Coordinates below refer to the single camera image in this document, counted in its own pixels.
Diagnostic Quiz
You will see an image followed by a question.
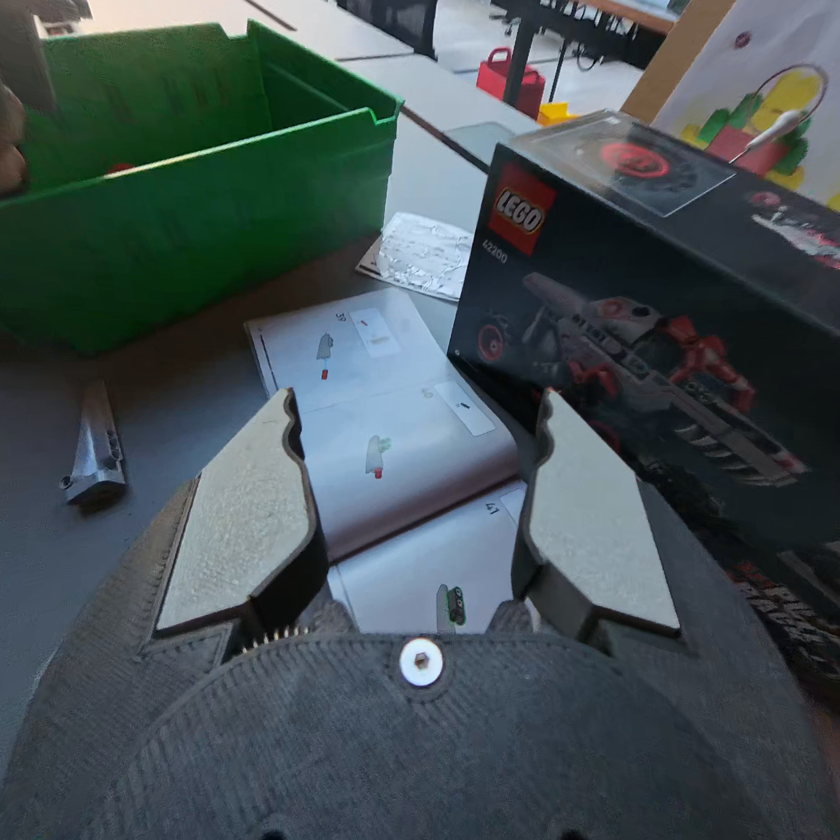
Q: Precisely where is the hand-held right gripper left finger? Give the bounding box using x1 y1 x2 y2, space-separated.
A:
151 387 329 660

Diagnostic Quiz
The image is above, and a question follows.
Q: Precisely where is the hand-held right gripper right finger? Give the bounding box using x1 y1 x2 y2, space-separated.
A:
511 387 683 643

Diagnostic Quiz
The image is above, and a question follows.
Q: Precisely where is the green plastic bin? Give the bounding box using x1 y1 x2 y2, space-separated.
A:
0 20 404 355

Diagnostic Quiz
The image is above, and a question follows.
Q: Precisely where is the grey lego panel piece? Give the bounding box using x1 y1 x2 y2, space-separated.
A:
60 379 127 506

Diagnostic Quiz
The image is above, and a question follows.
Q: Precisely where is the lego instruction booklet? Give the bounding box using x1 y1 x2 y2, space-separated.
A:
244 287 536 637

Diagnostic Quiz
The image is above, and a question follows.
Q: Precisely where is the black lego set box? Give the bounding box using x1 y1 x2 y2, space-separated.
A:
448 110 840 723

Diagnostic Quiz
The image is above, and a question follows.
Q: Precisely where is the person's left hand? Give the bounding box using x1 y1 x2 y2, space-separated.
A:
0 84 28 199

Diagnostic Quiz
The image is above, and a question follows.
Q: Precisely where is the white table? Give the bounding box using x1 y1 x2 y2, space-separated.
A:
88 0 411 63

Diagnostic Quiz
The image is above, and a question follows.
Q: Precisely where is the silver sticker sheet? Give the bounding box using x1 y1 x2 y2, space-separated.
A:
356 211 473 303

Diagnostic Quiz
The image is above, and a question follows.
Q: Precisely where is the black office chair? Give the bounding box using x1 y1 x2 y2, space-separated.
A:
338 0 439 60

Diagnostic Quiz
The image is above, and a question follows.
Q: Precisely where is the red plastic basket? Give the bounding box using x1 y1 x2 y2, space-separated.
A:
476 47 546 120

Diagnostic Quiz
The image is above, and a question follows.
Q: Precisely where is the cardboard box with colourful print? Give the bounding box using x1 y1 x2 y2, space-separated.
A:
620 0 840 211

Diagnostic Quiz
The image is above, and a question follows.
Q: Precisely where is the wooden table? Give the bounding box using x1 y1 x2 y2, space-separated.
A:
492 0 690 106

